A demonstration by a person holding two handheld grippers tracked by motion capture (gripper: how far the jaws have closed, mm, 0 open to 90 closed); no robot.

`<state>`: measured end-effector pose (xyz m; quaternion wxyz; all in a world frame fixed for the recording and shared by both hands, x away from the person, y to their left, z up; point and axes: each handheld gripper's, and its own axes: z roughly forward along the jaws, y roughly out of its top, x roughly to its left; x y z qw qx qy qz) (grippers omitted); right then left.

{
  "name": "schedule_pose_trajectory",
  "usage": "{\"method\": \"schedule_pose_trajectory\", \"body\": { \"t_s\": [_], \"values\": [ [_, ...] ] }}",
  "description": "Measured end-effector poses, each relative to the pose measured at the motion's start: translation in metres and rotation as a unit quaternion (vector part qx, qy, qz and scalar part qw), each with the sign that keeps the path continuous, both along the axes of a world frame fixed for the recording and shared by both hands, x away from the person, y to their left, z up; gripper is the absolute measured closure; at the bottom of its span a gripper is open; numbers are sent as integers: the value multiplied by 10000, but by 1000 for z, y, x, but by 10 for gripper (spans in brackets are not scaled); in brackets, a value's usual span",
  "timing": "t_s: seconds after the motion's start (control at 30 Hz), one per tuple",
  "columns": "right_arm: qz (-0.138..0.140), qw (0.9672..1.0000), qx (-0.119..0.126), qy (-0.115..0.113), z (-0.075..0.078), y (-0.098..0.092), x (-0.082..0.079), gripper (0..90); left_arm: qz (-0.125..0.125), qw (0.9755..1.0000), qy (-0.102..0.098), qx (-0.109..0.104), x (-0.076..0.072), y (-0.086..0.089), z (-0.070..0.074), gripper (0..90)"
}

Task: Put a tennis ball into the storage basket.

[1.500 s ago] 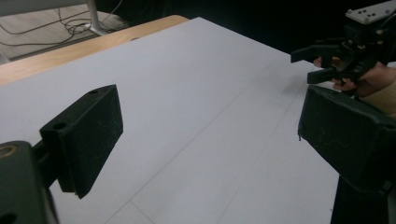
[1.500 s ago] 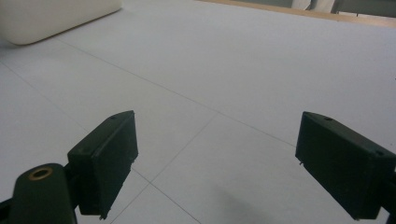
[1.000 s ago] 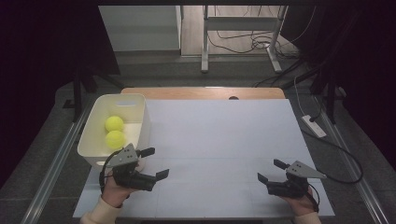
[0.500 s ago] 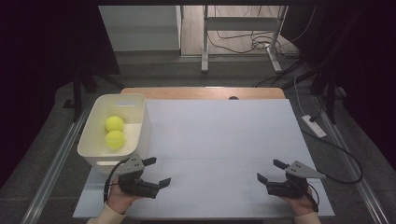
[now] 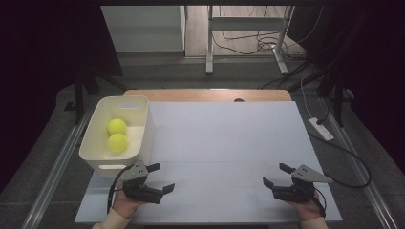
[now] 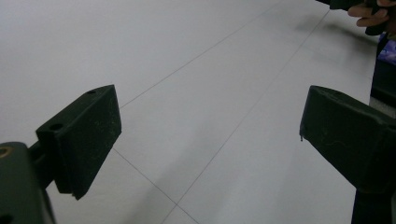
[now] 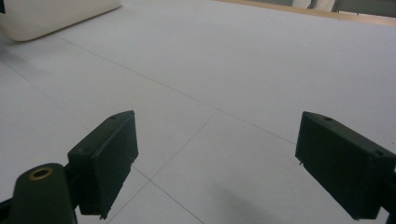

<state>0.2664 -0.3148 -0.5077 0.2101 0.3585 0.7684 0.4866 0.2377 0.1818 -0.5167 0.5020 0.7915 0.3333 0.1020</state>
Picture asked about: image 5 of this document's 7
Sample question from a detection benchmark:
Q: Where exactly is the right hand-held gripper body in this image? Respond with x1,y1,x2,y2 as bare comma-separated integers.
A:
271,163,334,204

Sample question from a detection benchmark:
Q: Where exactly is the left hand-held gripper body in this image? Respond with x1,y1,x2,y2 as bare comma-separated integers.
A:
119,159,164,205

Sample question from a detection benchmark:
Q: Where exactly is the white plastic bin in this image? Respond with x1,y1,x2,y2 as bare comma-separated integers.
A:
78,94,156,179

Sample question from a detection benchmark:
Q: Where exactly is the yellow tennis ball black mark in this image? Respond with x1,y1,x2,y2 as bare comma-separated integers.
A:
106,117,128,135

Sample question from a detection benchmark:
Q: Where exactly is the person's left hand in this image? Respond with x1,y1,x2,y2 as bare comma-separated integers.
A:
111,189,146,219

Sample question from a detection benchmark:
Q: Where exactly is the person's right hand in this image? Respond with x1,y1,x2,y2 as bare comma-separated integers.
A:
288,194,326,222

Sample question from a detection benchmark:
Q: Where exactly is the white power strip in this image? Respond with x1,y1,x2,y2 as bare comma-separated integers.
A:
308,116,335,142

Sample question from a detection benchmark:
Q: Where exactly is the white board sheet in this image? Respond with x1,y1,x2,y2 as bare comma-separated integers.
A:
74,100,343,224

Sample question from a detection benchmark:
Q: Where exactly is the black metal stand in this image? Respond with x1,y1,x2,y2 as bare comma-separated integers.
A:
318,63,347,128
65,68,128,126

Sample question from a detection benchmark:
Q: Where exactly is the white cabinet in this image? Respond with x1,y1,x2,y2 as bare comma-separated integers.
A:
100,5,186,53

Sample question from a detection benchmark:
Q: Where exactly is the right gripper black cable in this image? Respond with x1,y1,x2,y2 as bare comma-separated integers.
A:
308,131,373,189

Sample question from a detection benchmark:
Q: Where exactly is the metal floor rail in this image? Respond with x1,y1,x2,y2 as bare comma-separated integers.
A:
20,104,96,229
319,96,400,229

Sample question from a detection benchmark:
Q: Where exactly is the tangle of floor cables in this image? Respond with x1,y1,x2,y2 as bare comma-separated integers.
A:
212,5,324,61

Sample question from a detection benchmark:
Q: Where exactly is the white metal desk frame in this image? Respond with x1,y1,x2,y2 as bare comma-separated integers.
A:
204,5,295,76

